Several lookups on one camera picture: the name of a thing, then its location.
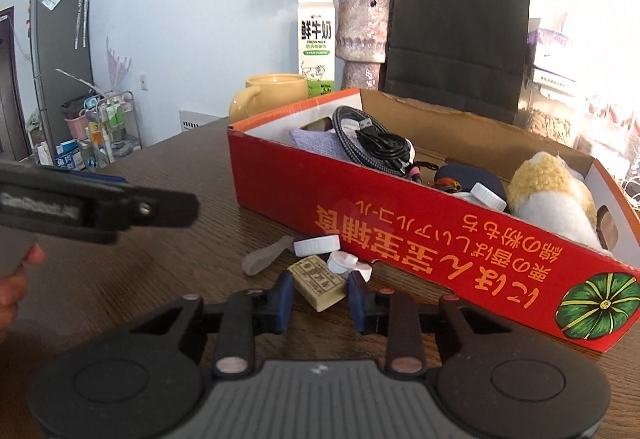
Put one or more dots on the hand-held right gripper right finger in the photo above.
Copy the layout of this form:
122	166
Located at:
359	301

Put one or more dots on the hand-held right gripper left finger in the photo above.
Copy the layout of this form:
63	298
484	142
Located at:
285	301

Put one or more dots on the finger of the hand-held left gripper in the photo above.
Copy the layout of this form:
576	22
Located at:
165	211
100	177

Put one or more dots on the beige soap block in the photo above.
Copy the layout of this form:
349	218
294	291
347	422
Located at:
320	281

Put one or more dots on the red cardboard box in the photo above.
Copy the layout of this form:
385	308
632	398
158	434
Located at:
400	239

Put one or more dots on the white bottle cap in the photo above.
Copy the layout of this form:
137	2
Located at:
317	245
342	263
362	271
486	196

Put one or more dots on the purple cloth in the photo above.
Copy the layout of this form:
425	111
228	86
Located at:
315	139

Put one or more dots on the dark blue pouch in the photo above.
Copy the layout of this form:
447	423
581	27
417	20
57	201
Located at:
465	174

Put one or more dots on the yellow white plush toy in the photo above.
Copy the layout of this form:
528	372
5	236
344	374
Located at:
550	189

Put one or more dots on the person's left hand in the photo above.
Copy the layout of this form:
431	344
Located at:
15	291

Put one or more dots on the metal storage cart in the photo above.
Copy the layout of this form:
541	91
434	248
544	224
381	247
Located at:
107	134

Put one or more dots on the grey plastic spoon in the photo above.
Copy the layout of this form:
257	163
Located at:
265	256

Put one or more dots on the pink plastic basket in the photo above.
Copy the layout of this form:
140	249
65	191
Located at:
76	126

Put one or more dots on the white heater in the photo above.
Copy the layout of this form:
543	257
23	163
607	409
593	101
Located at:
200	120

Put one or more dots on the grey refrigerator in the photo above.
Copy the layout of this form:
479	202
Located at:
60	69

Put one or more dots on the brown door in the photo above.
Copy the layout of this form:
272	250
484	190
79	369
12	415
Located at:
12	89

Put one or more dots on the yellow ceramic mug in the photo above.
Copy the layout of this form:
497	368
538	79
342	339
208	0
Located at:
270	94

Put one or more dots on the white milk carton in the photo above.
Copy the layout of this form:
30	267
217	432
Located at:
317	44

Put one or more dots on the pink speckled vase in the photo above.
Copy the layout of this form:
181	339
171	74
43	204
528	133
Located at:
362	34

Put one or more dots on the black paper bag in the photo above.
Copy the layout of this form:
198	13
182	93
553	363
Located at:
450	34

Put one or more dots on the stack of purple white boxes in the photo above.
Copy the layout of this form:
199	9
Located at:
552	64

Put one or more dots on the shrink-wrapped bottle pack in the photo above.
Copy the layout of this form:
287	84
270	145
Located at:
610	124

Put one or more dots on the white wall switch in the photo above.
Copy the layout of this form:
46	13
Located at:
144	81

